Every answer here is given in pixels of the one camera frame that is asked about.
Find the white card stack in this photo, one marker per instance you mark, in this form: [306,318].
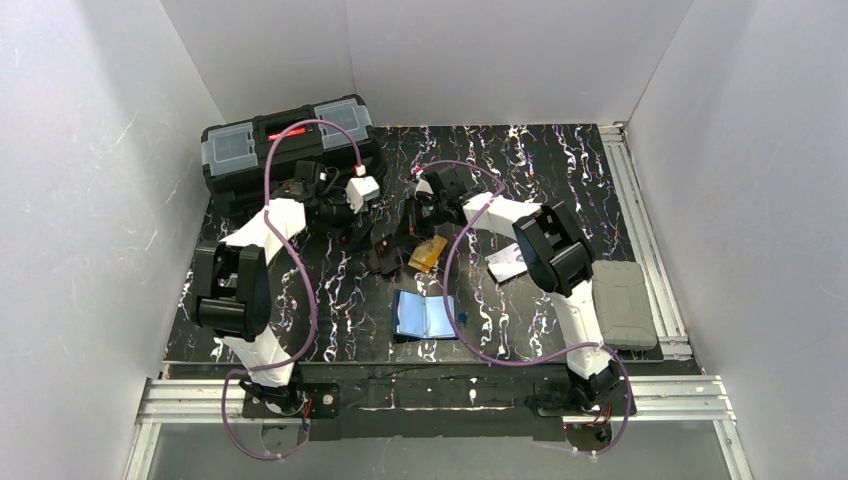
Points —
[506,263]

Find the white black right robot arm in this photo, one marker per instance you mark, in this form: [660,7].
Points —
[558,256]

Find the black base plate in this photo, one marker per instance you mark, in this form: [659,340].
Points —
[434,400]

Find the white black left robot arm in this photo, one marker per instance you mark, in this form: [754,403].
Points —
[231,286]

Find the navy blue card holder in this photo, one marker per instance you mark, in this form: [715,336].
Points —
[416,316]

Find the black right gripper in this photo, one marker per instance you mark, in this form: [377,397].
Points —
[410,221]

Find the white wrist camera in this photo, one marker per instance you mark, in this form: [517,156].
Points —
[359,191]
[422,186]

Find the orange credit card stack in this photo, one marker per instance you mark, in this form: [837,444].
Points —
[426,255]

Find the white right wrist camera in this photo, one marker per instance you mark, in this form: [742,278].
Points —
[422,186]

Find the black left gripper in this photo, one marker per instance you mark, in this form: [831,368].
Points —
[361,229]

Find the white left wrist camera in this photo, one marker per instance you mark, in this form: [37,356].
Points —
[359,191]

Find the black red toolbox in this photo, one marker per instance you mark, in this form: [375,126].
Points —
[319,158]

